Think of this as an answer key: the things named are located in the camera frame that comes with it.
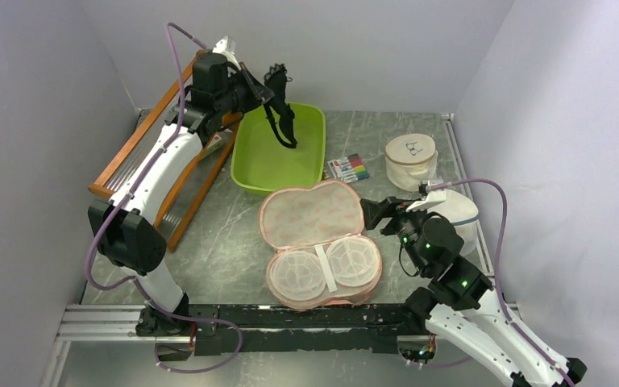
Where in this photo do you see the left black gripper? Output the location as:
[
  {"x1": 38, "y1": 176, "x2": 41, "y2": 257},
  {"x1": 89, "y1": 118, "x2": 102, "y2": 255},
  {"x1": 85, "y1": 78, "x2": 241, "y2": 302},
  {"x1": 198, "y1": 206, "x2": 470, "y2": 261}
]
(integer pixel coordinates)
[{"x1": 218, "y1": 63, "x2": 277, "y2": 117}]

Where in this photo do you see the marker pen pack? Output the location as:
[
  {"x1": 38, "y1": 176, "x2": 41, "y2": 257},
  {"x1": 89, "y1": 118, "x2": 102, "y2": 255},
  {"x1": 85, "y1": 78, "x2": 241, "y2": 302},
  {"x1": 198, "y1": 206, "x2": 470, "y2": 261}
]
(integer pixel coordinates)
[{"x1": 326, "y1": 153, "x2": 370, "y2": 184}]

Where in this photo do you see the green plastic tub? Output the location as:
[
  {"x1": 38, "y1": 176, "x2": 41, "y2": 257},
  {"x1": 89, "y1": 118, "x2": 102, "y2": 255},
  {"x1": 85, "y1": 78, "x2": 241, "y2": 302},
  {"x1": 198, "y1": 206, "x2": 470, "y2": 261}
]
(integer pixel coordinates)
[{"x1": 231, "y1": 102, "x2": 326, "y2": 196}]

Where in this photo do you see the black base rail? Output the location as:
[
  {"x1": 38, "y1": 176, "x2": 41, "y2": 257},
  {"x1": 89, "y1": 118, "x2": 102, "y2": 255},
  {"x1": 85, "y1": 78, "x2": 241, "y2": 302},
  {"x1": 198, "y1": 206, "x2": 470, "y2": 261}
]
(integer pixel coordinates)
[{"x1": 134, "y1": 303, "x2": 430, "y2": 356}]

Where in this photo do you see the white cylindrical mesh bag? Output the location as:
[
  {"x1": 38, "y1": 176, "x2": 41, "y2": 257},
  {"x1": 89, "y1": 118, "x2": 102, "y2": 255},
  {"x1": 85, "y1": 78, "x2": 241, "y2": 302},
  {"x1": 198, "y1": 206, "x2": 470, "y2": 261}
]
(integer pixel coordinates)
[{"x1": 384, "y1": 133, "x2": 438, "y2": 192}]

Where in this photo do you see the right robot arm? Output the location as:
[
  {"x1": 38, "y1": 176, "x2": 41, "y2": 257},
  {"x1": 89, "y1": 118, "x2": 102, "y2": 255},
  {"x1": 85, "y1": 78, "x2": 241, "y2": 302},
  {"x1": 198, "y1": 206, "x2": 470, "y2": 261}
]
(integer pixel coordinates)
[{"x1": 360, "y1": 197, "x2": 588, "y2": 386}]

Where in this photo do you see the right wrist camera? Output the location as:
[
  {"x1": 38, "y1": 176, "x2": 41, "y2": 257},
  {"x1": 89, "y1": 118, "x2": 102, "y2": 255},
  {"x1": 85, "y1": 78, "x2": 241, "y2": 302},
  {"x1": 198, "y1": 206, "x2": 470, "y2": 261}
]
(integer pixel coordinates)
[{"x1": 405, "y1": 180, "x2": 447, "y2": 212}]

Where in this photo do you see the floral mesh laundry bag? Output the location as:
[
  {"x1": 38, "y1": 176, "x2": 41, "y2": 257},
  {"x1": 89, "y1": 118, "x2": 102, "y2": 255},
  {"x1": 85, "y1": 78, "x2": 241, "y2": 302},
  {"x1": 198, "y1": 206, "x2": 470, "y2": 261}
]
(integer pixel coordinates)
[{"x1": 259, "y1": 180, "x2": 383, "y2": 310}]

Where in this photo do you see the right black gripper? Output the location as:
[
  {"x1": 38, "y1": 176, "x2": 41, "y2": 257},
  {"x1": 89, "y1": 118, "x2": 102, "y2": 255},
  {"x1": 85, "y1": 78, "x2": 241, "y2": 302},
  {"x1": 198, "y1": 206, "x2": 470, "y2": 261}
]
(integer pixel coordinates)
[{"x1": 360, "y1": 195, "x2": 430, "y2": 274}]

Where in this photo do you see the white round mesh bag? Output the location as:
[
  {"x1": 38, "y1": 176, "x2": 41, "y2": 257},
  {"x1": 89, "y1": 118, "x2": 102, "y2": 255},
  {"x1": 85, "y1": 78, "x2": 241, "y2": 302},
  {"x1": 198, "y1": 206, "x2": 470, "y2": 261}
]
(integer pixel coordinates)
[{"x1": 430, "y1": 189, "x2": 479, "y2": 256}]

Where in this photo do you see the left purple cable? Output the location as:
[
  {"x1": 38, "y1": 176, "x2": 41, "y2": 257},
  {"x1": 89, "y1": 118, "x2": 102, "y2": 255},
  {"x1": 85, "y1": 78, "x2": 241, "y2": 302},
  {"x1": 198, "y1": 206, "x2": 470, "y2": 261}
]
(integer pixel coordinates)
[{"x1": 84, "y1": 22, "x2": 243, "y2": 376}]

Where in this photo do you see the booklet in rack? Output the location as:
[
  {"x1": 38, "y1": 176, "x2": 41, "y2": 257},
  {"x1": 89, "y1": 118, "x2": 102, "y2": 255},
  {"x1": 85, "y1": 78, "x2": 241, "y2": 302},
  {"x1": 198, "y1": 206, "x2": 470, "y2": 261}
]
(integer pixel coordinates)
[{"x1": 199, "y1": 134, "x2": 226, "y2": 160}]

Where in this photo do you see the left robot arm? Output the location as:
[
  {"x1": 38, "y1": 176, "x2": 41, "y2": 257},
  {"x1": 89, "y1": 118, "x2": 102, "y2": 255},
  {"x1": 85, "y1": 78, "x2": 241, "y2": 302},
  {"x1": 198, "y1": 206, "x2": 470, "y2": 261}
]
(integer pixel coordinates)
[{"x1": 85, "y1": 52, "x2": 285, "y2": 335}]

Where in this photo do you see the wooden rack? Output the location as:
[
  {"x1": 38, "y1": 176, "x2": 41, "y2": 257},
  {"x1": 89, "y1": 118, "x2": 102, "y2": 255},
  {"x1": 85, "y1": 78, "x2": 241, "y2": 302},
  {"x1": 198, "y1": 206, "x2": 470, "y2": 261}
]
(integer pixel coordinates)
[{"x1": 88, "y1": 50, "x2": 241, "y2": 254}]

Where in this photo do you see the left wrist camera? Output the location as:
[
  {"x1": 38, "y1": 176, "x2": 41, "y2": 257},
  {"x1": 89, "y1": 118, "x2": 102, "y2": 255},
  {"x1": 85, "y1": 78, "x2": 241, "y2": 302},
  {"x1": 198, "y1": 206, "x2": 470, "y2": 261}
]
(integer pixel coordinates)
[{"x1": 211, "y1": 35, "x2": 241, "y2": 69}]

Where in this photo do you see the black lace bra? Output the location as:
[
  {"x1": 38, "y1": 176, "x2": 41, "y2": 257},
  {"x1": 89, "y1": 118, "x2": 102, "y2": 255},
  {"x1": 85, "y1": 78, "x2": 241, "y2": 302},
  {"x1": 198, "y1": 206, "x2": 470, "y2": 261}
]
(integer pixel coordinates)
[{"x1": 264, "y1": 64, "x2": 297, "y2": 149}]

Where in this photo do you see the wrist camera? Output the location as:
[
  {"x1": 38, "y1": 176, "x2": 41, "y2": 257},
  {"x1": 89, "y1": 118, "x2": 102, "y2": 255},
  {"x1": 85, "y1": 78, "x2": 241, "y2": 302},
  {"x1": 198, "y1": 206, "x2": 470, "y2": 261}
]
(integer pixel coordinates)
[
  {"x1": 405, "y1": 180, "x2": 447, "y2": 212},
  {"x1": 211, "y1": 35, "x2": 241, "y2": 69}
]

